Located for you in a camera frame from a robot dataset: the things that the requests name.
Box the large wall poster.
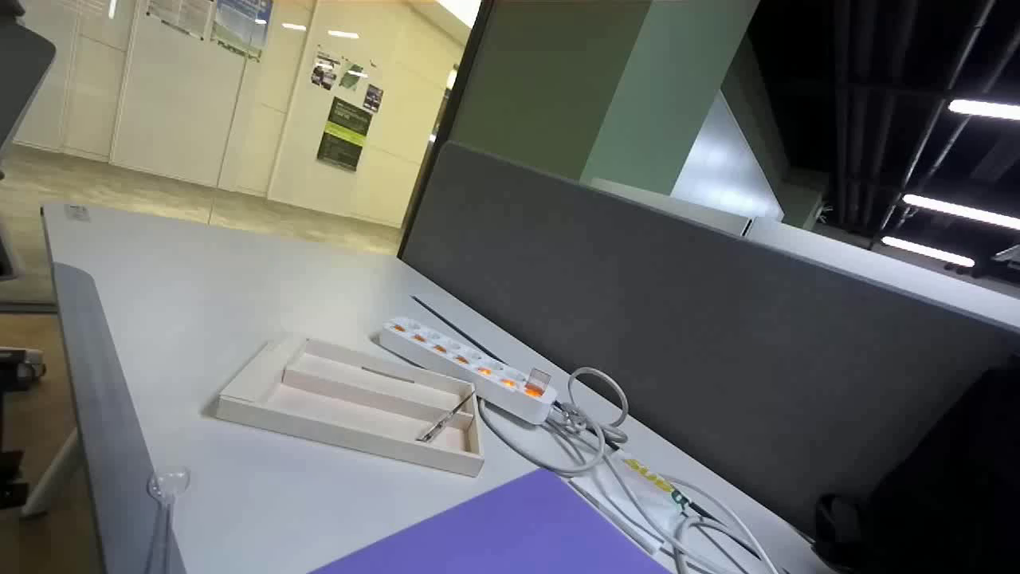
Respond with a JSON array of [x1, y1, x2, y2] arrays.
[[206, 0, 279, 63]]

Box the grey desk partition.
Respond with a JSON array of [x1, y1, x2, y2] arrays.
[[398, 141, 1020, 537]]

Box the green and black poster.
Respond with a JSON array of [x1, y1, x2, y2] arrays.
[[314, 97, 376, 174]]

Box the dark grey panel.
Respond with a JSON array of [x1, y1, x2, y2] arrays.
[[0, 16, 58, 146]]

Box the clear plastic spoon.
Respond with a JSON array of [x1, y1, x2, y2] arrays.
[[143, 462, 198, 574]]

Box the ceiling light strip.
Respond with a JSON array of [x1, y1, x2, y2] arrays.
[[898, 191, 1020, 235], [945, 97, 1020, 123], [876, 233, 980, 271]]

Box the white power strip cable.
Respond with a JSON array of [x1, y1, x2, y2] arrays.
[[475, 365, 642, 483]]

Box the white table leg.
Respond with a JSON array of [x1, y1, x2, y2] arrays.
[[19, 423, 87, 519]]

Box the white cable bundle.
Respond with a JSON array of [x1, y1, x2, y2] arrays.
[[578, 457, 784, 574]]

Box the pale green pillar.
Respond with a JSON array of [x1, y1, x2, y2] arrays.
[[451, 0, 764, 197]]

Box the white power strip orange switches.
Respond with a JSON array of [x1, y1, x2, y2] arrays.
[[372, 314, 560, 426]]

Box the purple mat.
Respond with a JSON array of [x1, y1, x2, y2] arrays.
[[314, 467, 670, 574]]

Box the wooden compartment tray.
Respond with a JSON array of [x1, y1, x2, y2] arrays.
[[213, 332, 487, 477]]

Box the yellow labelled white tag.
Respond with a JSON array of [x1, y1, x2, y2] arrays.
[[621, 457, 696, 517]]

